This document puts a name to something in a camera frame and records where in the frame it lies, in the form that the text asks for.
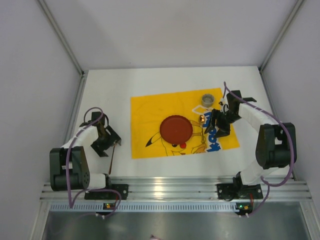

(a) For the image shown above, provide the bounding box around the red round plate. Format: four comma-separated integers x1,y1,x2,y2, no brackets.
159,115,193,145

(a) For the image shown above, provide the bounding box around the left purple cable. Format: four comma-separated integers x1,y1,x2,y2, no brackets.
65,106,122,210

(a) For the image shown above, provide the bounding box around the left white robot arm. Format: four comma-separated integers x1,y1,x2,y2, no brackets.
49,111,122,192

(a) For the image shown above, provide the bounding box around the aluminium front rail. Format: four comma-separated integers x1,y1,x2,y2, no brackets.
39,176,313,201

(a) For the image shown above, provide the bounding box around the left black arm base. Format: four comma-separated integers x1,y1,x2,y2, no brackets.
84,184,129,200

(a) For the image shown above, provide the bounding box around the left aluminium frame post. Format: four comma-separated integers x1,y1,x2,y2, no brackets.
37,0,86,77

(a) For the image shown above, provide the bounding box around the right aluminium frame post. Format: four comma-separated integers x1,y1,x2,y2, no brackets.
258,0,306,74

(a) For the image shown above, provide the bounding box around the rose gold fork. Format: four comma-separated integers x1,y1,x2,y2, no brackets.
108,143,118,175

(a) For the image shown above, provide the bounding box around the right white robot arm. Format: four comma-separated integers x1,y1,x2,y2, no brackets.
205,90,297,187

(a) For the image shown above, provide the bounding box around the aluminium frame post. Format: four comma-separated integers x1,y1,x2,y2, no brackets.
258,0,306,74
37,0,86,77

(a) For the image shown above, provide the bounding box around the yellow Pikachu placemat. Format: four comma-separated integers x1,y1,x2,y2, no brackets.
130,88,240,159

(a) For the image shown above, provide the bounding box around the rose gold spoon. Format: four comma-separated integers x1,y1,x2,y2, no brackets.
198,114,206,145

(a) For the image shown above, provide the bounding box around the slotted cable duct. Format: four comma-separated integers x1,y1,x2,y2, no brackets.
50,202,253,213

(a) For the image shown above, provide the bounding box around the purple cable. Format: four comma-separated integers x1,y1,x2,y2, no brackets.
223,81,296,187
65,106,122,210

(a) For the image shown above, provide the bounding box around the small clear glass cup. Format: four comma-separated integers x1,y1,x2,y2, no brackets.
201,93,215,108

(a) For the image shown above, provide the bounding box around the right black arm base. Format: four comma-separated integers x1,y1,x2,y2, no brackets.
216,183,264,201

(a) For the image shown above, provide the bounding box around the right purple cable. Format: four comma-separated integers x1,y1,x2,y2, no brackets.
223,81,296,187

